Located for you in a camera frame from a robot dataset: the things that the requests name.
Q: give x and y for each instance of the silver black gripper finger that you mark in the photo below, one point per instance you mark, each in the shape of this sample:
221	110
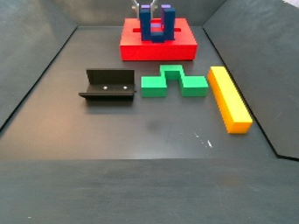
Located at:
152	4
135	7

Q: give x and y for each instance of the blue U-shaped block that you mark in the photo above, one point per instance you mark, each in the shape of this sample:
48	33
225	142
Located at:
156	35

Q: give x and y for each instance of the red puzzle board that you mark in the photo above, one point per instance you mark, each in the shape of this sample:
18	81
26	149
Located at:
138	50

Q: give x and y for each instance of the purple U-shaped block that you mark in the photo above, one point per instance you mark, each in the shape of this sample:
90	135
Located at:
156	22

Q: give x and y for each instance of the green stepped block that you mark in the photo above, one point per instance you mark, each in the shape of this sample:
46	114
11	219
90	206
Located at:
192	85

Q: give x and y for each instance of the yellow long block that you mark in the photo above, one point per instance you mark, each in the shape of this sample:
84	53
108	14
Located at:
233	108

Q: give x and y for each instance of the black angled bracket holder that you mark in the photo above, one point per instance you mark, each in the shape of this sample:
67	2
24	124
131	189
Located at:
110	84

